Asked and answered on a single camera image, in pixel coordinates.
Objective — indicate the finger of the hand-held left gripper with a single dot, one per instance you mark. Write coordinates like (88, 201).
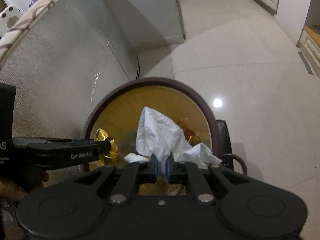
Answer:
(82, 141)
(75, 153)

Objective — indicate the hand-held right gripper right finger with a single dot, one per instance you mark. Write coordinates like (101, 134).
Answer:
(168, 170)

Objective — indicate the yellow bin with brown rim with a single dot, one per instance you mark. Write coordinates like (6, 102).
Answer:
(125, 105)

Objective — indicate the low cabinet with wooden top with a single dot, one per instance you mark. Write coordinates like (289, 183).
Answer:
(311, 45)

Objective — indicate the large white tissue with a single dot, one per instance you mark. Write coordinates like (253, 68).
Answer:
(160, 135)

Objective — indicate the person's left hand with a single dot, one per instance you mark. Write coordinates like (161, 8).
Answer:
(12, 192)

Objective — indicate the cartoon printed bedsheet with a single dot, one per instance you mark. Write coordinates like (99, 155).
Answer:
(25, 17)

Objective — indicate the black plastic bag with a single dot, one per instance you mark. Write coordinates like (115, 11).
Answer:
(223, 135)

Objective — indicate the white space heater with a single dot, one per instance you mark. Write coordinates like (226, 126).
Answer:
(8, 20)

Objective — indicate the gold foil wrapper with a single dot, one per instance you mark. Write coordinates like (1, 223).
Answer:
(106, 140)

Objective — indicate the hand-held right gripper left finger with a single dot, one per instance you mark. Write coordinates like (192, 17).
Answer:
(154, 168)

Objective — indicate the red and gold wrapper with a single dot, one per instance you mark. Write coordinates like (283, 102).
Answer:
(190, 135)

